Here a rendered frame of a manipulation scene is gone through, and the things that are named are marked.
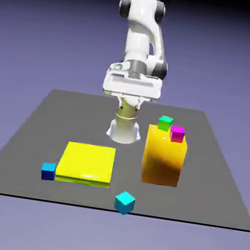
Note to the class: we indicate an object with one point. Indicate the small cyan cube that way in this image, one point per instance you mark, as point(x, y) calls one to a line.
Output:
point(124, 202)

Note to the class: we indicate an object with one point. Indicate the large yellow box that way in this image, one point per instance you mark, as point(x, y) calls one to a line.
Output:
point(86, 163)

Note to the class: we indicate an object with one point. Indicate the small magenta cube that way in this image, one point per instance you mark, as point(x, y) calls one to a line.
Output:
point(177, 134)

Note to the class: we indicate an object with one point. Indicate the large orange box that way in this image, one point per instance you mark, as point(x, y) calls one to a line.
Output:
point(163, 160)

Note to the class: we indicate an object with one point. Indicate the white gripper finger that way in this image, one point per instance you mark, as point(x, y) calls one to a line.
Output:
point(120, 101)
point(140, 104)

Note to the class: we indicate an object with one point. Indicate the small green cube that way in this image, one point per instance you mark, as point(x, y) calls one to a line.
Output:
point(164, 123)

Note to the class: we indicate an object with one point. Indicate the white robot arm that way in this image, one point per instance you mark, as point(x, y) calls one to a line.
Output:
point(137, 39)

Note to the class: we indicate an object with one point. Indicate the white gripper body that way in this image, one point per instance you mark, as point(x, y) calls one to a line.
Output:
point(131, 86)

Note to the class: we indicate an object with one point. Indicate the small blue cube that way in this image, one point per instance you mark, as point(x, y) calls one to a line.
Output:
point(48, 171)

